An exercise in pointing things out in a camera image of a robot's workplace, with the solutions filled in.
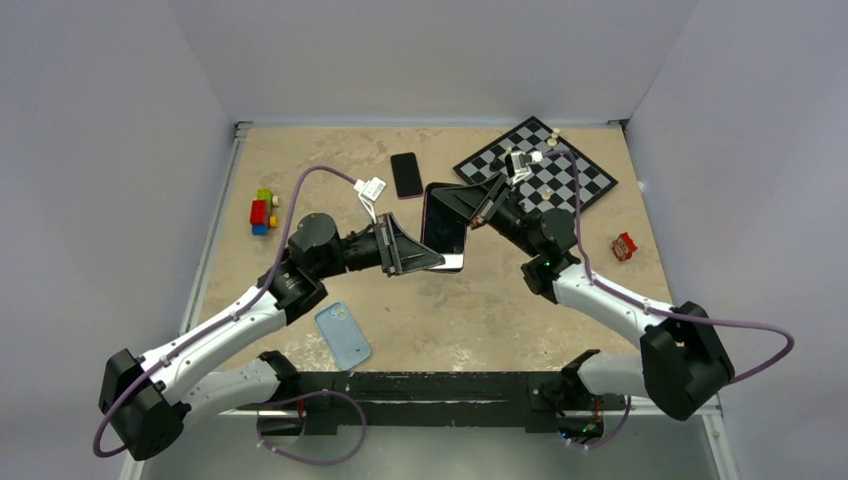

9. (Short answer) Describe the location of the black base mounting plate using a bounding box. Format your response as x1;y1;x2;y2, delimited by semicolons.
262;371;625;435

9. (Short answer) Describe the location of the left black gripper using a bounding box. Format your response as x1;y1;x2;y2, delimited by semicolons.
314;211;444;279

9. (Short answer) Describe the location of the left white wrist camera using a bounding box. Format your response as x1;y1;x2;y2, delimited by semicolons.
354;176;386;224

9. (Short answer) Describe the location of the light blue phone case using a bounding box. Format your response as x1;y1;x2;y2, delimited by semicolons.
314;302;372;371

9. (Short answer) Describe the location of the black phone from case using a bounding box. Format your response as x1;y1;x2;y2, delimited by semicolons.
389;152;424;200

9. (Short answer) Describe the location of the black white chessboard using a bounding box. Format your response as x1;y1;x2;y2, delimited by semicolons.
453;116;618;213

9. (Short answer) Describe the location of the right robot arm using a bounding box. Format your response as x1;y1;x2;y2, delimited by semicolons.
431;174;735;421

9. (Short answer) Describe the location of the small red snack packet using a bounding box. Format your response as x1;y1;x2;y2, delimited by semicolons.
611;232;638;262

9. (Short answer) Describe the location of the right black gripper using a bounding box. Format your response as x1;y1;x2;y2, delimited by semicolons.
429;173;541;259

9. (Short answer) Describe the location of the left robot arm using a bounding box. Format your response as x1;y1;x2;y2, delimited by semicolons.
93;213;445;460

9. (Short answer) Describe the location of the colourful toy brick car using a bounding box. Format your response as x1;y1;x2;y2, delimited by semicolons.
249;188;280;236

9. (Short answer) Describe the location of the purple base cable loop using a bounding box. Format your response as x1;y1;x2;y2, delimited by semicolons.
255;389;368;466

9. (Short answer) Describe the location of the white chess piece far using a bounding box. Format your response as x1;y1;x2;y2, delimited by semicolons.
546;128;561;147

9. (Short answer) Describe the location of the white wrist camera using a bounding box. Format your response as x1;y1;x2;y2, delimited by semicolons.
504;150;544;186
354;176;386;224

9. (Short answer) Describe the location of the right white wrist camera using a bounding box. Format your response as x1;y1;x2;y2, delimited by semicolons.
504;150;544;186

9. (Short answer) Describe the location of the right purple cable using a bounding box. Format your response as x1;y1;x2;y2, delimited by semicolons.
539;149;795;387

